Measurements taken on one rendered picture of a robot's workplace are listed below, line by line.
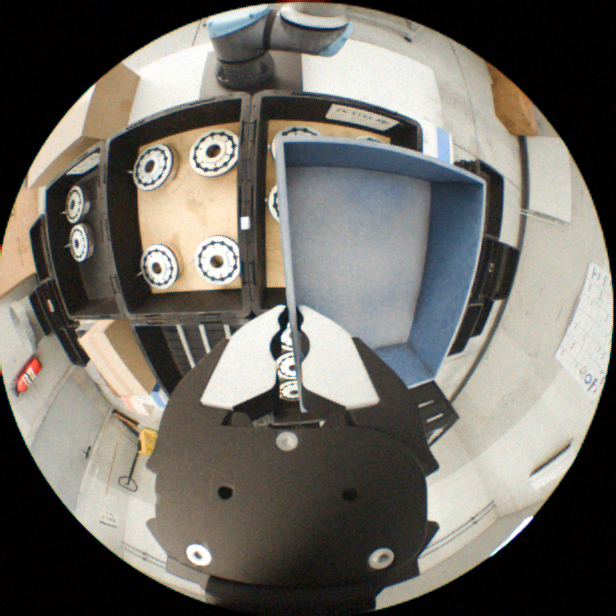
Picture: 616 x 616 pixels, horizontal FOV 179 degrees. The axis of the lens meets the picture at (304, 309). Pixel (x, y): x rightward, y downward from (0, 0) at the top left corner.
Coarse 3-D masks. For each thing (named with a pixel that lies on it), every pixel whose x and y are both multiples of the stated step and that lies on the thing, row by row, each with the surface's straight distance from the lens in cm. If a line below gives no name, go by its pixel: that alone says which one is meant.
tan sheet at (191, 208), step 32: (224, 128) 46; (160, 192) 49; (192, 192) 45; (224, 192) 43; (160, 224) 49; (192, 224) 45; (224, 224) 42; (192, 256) 46; (192, 288) 49; (224, 288) 46
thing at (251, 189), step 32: (256, 96) 37; (288, 96) 37; (320, 96) 38; (256, 128) 34; (416, 128) 44; (256, 160) 32; (256, 192) 32; (256, 224) 32; (256, 256) 32; (256, 288) 34
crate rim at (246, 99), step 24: (216, 96) 39; (240, 96) 38; (144, 120) 44; (240, 120) 35; (240, 144) 33; (240, 168) 32; (240, 192) 33; (240, 216) 32; (240, 240) 32; (240, 264) 33; (120, 288) 47; (144, 312) 46; (168, 312) 42; (192, 312) 39; (216, 312) 37; (240, 312) 36
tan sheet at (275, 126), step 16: (272, 128) 45; (320, 128) 46; (336, 128) 46; (352, 128) 48; (272, 160) 42; (272, 176) 42; (272, 224) 41; (272, 240) 42; (272, 256) 42; (272, 272) 43
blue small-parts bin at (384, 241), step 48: (288, 144) 11; (336, 144) 11; (384, 144) 12; (288, 192) 16; (336, 192) 17; (384, 192) 19; (432, 192) 22; (480, 192) 18; (288, 240) 10; (336, 240) 17; (384, 240) 19; (432, 240) 22; (480, 240) 18; (288, 288) 10; (336, 288) 18; (384, 288) 21; (432, 288) 22; (384, 336) 24; (432, 336) 23
